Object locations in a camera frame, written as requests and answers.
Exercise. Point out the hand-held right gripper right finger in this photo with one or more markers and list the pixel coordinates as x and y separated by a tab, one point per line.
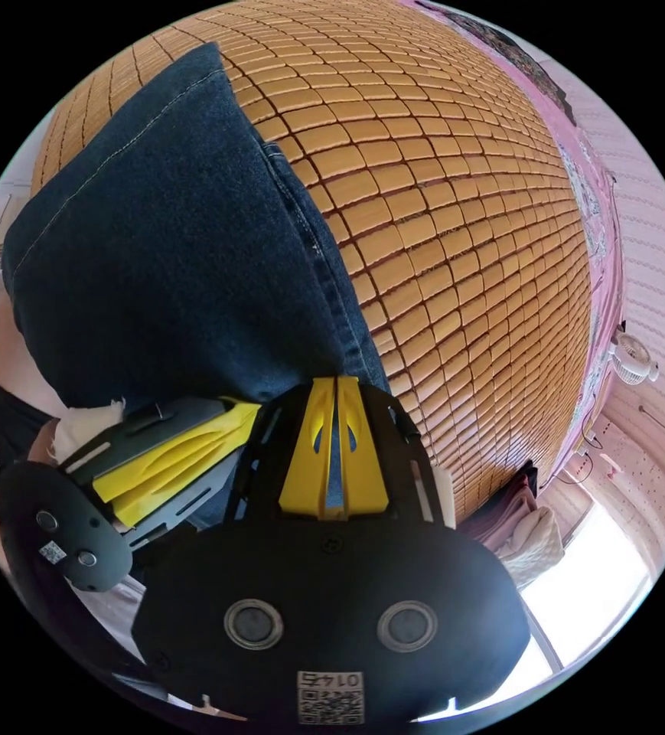
366	471

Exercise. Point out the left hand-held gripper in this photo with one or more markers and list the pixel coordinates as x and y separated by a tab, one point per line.
56	505

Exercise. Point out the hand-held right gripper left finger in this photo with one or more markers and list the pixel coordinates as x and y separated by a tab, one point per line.
300	476

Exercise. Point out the blue jeans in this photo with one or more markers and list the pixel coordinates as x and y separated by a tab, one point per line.
165	258

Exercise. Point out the person's left hand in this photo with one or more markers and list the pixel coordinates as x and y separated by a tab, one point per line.
82	428

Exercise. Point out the pile of clothes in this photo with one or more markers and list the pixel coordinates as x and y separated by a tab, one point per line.
530	540

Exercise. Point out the window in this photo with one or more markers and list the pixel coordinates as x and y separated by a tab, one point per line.
590	551

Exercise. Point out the bed with woven mat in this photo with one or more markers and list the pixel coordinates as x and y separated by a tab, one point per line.
452	229

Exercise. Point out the white fan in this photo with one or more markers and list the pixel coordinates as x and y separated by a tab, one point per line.
633	359

